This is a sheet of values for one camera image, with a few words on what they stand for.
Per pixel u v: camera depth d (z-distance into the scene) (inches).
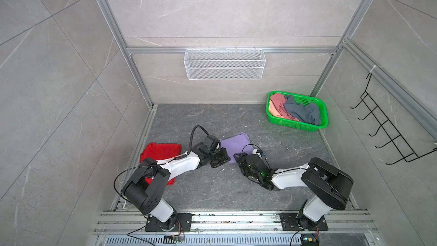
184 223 28.8
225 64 39.6
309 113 42.1
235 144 37.9
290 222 28.5
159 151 38.9
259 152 33.4
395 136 25.1
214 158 29.3
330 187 18.2
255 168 27.0
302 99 45.0
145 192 17.1
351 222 29.6
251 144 38.9
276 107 41.2
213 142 27.6
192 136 27.5
